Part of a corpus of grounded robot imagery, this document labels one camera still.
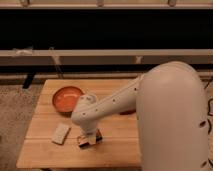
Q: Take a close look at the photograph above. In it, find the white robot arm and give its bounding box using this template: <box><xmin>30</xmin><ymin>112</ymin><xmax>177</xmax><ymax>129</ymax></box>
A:
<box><xmin>71</xmin><ymin>61</ymin><xmax>209</xmax><ymax>171</ymax></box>

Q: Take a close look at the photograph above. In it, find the white sponge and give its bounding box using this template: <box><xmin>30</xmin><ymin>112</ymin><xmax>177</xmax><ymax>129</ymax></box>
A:
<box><xmin>52</xmin><ymin>123</ymin><xmax>70</xmax><ymax>145</ymax></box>

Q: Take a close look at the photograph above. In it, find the wooden table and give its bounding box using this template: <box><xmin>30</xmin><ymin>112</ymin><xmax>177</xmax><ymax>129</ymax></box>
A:
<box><xmin>17</xmin><ymin>79</ymin><xmax>141</xmax><ymax>169</ymax></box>

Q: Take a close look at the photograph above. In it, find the orange bowl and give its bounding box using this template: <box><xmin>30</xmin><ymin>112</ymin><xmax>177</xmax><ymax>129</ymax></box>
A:
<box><xmin>52</xmin><ymin>86</ymin><xmax>83</xmax><ymax>113</ymax></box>

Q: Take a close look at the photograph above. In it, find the grey horizontal rail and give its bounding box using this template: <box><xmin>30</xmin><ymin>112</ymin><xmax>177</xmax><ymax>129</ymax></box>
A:
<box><xmin>0</xmin><ymin>49</ymin><xmax>213</xmax><ymax>66</ymax></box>

